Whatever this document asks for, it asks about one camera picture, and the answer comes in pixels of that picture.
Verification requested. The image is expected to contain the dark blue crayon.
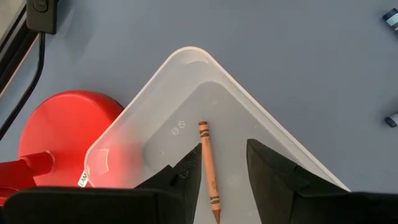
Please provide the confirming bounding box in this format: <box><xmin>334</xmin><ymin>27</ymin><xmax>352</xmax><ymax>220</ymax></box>
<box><xmin>381</xmin><ymin>7</ymin><xmax>398</xmax><ymax>34</ymax></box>
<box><xmin>384</xmin><ymin>113</ymin><xmax>398</xmax><ymax>129</ymax></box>

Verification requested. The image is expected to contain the black cord switch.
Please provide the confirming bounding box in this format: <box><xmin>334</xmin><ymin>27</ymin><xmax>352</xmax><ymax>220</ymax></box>
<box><xmin>25</xmin><ymin>0</ymin><xmax>59</xmax><ymax>35</ymax></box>

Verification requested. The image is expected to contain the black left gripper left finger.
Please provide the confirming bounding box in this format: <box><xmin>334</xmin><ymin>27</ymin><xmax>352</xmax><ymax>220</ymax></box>
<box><xmin>134</xmin><ymin>142</ymin><xmax>203</xmax><ymax>224</ymax></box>

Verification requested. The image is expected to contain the black lamp cord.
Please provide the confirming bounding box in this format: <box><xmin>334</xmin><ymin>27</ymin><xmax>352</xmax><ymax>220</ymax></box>
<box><xmin>0</xmin><ymin>32</ymin><xmax>47</xmax><ymax>141</ymax></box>

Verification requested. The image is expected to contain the clear plastic bin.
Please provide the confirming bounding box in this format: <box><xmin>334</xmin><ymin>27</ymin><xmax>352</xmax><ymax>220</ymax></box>
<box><xmin>83</xmin><ymin>45</ymin><xmax>351</xmax><ymax>224</ymax></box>

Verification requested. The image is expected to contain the brown crayon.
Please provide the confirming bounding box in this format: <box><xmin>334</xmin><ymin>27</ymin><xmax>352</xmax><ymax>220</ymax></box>
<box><xmin>198</xmin><ymin>121</ymin><xmax>223</xmax><ymax>224</ymax></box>

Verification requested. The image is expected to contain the black metal table frame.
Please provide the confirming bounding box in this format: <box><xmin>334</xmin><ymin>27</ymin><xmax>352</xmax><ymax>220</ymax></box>
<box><xmin>0</xmin><ymin>0</ymin><xmax>41</xmax><ymax>97</ymax></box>

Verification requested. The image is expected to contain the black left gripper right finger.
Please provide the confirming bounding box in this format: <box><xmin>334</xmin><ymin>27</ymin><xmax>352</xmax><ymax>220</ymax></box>
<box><xmin>246</xmin><ymin>138</ymin><xmax>351</xmax><ymax>224</ymax></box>

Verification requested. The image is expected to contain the red desk lamp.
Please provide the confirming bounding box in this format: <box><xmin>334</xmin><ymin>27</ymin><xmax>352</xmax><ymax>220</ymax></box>
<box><xmin>0</xmin><ymin>90</ymin><xmax>125</xmax><ymax>208</ymax></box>

